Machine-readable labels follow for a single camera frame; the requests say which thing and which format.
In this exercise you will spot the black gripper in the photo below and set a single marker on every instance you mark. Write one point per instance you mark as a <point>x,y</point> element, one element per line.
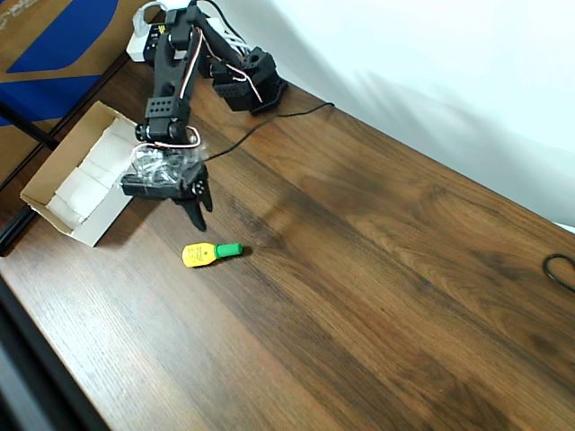
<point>198,187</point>

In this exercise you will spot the yellow green small tool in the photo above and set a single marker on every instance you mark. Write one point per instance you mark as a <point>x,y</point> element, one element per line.
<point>197,256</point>

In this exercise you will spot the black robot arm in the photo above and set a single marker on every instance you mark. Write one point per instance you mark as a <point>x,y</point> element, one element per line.
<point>170,67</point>

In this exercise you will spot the white cardboard box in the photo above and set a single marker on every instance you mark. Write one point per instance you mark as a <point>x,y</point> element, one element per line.
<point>45,179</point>

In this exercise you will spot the large brown blue cardboard box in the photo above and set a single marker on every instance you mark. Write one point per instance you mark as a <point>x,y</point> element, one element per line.
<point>54,45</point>

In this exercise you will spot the white paper padding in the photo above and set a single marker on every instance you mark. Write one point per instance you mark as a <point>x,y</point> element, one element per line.
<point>90,179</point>

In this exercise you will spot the black power adapter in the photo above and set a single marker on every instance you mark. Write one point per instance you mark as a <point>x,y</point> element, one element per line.
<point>152,40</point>

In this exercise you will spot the black metal pole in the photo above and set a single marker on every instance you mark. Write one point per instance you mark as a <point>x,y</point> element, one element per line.
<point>27,126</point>

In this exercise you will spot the black metal base bar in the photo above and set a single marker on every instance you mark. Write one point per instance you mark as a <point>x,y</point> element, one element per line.
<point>13,231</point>

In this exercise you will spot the plastic-wrapped gripper camera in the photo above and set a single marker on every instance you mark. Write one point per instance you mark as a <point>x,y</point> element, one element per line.
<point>153,161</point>

